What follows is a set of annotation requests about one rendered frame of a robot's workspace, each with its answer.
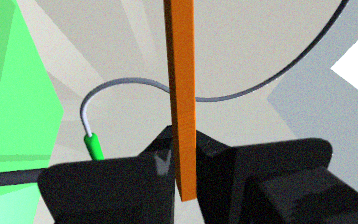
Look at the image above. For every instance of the orange bar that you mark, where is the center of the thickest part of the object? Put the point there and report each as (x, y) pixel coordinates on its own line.
(179, 31)

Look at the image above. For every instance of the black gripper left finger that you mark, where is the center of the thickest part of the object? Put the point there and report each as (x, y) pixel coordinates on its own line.
(147, 179)

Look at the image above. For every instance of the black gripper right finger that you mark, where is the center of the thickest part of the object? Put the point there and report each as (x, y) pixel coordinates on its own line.
(222, 170)

